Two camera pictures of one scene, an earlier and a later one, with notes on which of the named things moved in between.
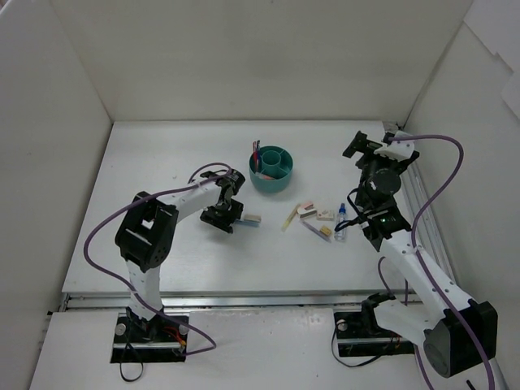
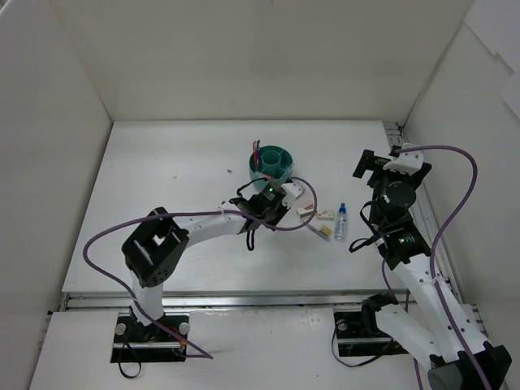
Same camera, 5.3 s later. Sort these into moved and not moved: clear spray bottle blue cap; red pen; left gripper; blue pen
Moved: left gripper
Not moved: red pen; clear spray bottle blue cap; blue pen
